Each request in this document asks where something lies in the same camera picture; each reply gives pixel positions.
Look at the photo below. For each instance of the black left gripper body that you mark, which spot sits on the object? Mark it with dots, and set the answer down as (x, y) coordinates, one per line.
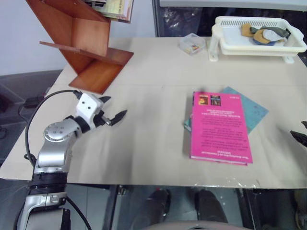
(100, 119)

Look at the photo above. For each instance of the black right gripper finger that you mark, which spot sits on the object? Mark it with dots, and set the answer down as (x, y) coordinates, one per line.
(301, 137)
(305, 124)

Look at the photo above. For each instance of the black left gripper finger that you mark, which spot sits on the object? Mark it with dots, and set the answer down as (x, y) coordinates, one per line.
(105, 98)
(119, 116)

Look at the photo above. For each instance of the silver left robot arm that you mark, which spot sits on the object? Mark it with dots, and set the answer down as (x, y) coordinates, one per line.
(54, 153)

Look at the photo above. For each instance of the teal book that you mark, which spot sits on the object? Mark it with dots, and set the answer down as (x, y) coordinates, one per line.
(253, 110)

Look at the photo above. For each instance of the brown wooden zigzag bookshelf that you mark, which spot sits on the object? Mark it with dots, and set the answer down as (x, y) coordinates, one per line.
(88, 38)

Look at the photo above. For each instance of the pink book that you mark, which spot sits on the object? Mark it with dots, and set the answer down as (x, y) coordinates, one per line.
(219, 129)

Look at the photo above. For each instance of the shelved books with pale covers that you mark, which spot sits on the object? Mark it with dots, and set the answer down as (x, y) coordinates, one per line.
(117, 9)

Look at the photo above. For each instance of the white plastic basket rack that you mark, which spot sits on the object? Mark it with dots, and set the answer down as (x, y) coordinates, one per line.
(256, 46)

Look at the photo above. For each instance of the yellow and grey cloths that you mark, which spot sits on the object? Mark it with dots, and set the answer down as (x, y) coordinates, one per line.
(263, 34)

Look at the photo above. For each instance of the small clear plastic box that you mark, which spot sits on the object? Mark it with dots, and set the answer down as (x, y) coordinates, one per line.
(193, 44)

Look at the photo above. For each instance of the grey framed dark cabinet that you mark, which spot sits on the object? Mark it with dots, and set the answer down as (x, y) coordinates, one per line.
(182, 16)

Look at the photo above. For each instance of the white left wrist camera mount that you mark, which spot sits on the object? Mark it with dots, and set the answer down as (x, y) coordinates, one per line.
(87, 107)

